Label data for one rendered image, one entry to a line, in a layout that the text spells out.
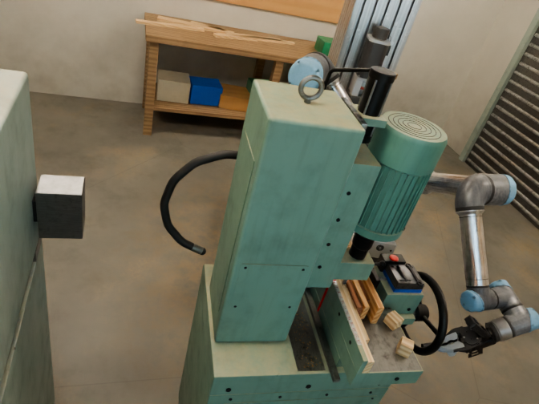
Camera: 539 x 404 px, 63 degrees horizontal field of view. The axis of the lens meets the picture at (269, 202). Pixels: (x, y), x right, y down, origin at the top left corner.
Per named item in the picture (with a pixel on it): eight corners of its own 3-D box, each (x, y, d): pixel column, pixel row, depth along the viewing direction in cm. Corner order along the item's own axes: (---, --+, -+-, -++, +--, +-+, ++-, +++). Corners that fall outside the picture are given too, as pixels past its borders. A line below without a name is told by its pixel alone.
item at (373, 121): (377, 147, 106) (404, 79, 97) (346, 143, 104) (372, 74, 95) (365, 131, 113) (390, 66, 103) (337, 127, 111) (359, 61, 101)
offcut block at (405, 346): (408, 350, 130) (414, 341, 127) (407, 358, 127) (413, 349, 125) (396, 345, 130) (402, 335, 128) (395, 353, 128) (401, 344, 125)
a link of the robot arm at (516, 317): (525, 309, 161) (540, 331, 156) (496, 318, 161) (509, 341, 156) (531, 300, 154) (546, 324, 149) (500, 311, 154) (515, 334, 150)
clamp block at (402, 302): (414, 315, 147) (425, 296, 142) (377, 314, 143) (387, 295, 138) (395, 282, 158) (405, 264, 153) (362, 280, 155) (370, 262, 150)
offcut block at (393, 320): (382, 321, 137) (387, 313, 135) (390, 317, 139) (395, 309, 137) (392, 331, 134) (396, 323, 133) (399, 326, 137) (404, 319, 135)
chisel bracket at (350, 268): (366, 284, 137) (375, 264, 132) (323, 283, 133) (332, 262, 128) (358, 267, 143) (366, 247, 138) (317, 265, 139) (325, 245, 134)
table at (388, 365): (443, 383, 130) (453, 371, 127) (350, 387, 122) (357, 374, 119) (370, 245, 178) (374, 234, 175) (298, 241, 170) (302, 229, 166)
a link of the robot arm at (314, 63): (286, 179, 190) (335, 59, 160) (274, 195, 178) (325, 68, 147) (261, 167, 192) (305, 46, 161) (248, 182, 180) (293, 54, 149)
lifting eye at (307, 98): (320, 106, 101) (328, 78, 97) (295, 102, 99) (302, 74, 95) (318, 103, 102) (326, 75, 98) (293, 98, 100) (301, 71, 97)
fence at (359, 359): (362, 373, 119) (368, 361, 116) (356, 373, 119) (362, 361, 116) (306, 230, 166) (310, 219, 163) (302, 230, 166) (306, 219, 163)
